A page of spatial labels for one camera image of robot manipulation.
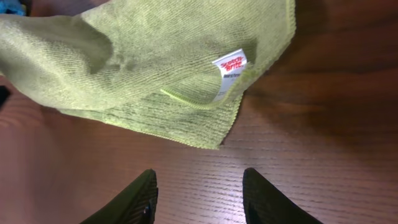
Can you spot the folded blue cloth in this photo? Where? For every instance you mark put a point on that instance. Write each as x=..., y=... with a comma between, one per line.
x=14, y=7

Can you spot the green microfiber cloth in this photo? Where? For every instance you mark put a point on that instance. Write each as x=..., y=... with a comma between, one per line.
x=172, y=69

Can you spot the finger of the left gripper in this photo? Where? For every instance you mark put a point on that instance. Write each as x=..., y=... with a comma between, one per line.
x=4, y=95

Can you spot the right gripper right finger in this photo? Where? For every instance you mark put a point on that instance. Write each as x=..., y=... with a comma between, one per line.
x=265, y=204

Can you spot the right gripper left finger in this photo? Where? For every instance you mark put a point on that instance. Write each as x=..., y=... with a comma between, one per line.
x=136, y=204

